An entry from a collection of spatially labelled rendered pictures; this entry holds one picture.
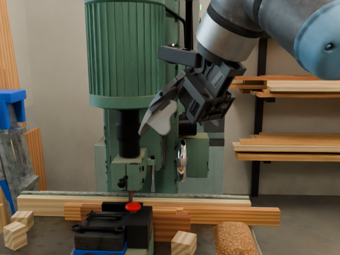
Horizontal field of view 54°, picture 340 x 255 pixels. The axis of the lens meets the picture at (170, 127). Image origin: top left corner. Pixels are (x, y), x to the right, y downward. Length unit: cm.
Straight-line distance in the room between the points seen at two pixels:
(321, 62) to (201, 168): 64
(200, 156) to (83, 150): 241
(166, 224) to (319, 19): 54
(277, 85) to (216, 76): 216
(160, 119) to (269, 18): 26
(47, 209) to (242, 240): 50
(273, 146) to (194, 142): 182
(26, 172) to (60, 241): 91
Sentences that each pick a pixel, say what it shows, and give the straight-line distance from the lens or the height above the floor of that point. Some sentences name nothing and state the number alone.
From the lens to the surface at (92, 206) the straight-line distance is 86.
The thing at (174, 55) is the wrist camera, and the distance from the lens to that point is 59.
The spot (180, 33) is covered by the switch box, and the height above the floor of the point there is 137.
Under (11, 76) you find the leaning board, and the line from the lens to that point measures 267.
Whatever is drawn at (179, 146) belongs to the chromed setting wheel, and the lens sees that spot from 89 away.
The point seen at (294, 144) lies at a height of 62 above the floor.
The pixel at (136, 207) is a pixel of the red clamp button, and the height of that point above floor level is 102.
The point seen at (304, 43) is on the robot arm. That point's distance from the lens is 39.
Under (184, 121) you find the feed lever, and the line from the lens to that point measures 90.
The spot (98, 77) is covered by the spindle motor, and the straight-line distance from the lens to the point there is 72.
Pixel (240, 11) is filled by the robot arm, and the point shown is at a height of 137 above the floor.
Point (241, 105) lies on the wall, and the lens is 310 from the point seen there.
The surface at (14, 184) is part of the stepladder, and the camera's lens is 158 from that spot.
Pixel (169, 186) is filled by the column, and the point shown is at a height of 92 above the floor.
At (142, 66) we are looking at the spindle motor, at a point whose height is 129.
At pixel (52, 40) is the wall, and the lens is 324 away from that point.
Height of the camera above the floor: 131
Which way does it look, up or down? 12 degrees down
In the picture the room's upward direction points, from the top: straight up
